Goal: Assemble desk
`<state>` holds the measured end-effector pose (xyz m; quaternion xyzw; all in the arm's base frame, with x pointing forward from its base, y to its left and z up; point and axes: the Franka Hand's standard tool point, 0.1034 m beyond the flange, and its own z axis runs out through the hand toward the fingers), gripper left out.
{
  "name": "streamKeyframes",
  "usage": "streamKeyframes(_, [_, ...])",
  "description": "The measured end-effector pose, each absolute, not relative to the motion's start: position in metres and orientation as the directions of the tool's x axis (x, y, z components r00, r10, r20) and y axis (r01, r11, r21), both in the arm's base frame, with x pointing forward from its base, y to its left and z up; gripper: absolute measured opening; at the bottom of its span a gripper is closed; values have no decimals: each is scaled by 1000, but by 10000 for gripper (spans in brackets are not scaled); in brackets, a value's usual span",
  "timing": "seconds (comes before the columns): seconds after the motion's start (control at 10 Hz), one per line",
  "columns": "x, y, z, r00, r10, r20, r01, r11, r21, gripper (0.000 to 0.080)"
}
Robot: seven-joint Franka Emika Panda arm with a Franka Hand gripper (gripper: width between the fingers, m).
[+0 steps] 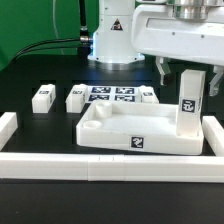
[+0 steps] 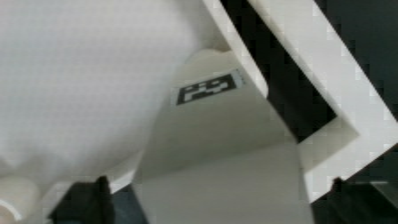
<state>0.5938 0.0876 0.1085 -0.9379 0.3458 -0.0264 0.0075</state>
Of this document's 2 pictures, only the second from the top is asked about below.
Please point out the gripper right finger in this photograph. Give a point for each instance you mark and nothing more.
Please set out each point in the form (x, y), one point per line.
(358, 203)

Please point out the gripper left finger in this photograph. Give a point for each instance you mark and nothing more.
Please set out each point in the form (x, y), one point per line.
(86, 207)

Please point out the white desk top tray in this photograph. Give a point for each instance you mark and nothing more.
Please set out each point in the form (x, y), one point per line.
(92, 54)

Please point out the white right fence block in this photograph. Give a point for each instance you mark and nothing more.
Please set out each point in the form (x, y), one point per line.
(360, 136)

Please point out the white desk leg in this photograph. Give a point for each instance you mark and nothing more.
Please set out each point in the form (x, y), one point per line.
(220, 175)

